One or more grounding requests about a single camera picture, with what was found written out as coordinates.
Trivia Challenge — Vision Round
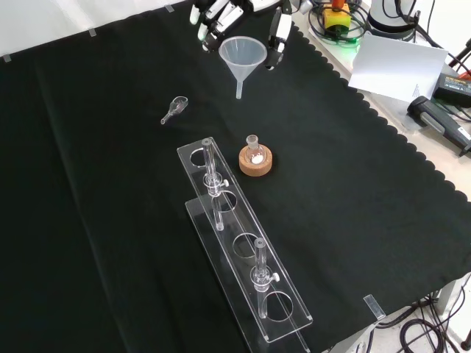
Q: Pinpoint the pale white board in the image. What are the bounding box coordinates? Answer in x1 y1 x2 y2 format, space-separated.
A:
347 31 450 102

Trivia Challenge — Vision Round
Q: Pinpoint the black handheld tool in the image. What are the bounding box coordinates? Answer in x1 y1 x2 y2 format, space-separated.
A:
406 95 471 157

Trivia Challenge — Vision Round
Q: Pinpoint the black power adapter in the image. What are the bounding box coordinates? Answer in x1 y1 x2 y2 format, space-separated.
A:
432 69 471 109

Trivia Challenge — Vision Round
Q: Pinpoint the yellow stop button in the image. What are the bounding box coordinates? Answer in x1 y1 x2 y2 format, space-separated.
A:
322 0 351 32

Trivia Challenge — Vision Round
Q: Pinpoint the clear plastic funnel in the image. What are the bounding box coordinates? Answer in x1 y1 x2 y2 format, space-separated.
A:
218 35 268 100

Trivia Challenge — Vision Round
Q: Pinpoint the cork ring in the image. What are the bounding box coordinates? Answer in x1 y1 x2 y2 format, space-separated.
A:
238 145 275 178

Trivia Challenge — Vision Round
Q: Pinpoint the black cloth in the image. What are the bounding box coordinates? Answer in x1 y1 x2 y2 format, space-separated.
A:
0 0 471 353

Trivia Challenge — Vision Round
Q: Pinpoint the small round-bottom glass flask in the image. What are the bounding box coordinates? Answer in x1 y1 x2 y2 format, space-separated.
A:
245 135 266 165

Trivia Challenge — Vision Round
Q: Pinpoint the clear acrylic funnel stand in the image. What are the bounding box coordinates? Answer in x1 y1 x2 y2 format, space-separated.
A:
176 138 314 353

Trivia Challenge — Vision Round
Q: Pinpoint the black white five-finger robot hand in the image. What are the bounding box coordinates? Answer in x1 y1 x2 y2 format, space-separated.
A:
189 0 294 71

